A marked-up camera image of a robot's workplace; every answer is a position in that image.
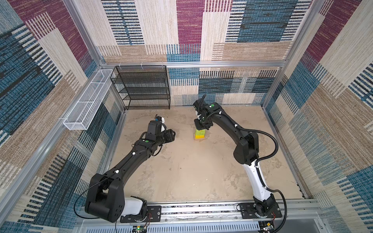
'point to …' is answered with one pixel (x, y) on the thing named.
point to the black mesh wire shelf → (143, 87)
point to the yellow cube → (199, 136)
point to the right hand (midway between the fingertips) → (201, 128)
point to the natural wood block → (199, 139)
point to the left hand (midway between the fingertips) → (173, 131)
